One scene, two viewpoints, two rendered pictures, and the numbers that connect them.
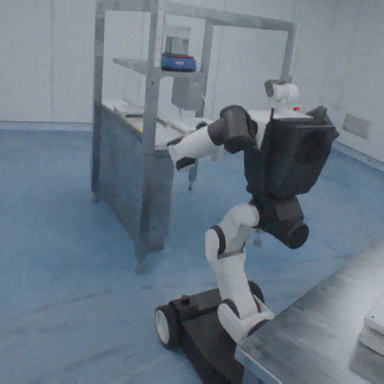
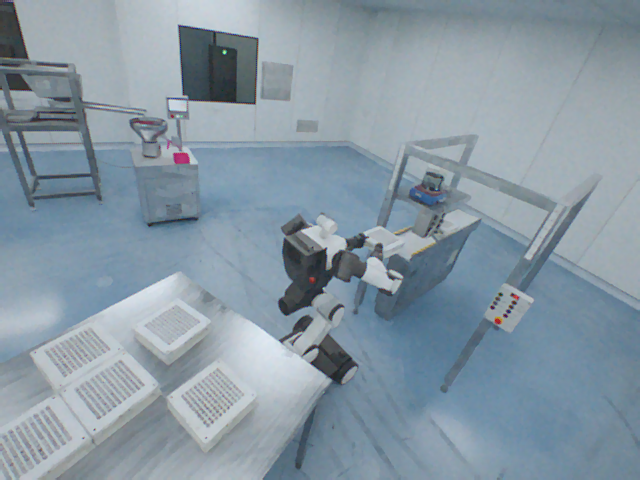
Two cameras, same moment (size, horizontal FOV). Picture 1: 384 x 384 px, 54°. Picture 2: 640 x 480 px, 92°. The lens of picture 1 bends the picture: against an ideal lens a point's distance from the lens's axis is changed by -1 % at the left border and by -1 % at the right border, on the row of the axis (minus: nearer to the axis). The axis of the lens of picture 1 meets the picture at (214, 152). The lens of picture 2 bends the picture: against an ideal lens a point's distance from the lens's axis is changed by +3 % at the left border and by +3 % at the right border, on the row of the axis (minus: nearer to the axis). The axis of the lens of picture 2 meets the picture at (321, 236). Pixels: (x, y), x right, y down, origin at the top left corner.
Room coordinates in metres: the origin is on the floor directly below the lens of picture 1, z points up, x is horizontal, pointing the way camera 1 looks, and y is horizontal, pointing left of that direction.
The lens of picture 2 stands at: (1.12, -1.64, 2.16)
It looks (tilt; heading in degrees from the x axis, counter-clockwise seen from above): 32 degrees down; 76
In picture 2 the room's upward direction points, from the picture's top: 11 degrees clockwise
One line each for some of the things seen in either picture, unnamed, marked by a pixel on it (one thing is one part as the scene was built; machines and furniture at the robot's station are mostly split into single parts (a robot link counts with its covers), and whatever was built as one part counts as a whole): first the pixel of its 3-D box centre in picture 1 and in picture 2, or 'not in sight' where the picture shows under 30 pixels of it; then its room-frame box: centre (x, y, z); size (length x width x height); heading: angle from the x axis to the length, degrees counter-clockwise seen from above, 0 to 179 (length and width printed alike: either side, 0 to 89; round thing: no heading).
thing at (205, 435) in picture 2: not in sight; (213, 397); (0.99, -0.93, 0.93); 0.25 x 0.24 x 0.02; 134
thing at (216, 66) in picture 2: not in sight; (221, 68); (0.34, 4.95, 1.43); 1.38 x 0.01 x 1.16; 23
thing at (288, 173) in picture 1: (283, 149); (312, 257); (1.44, -0.27, 1.12); 0.34 x 0.30 x 0.36; 123
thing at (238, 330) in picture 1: (245, 317); (299, 350); (1.47, -0.24, 0.28); 0.21 x 0.20 x 0.13; 33
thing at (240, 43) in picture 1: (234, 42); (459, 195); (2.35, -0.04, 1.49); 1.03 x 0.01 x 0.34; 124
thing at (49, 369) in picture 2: not in sight; (78, 352); (0.43, -0.71, 0.93); 0.25 x 0.24 x 0.02; 137
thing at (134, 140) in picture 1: (133, 125); (436, 234); (2.80, 0.64, 0.79); 1.30 x 0.29 x 0.10; 34
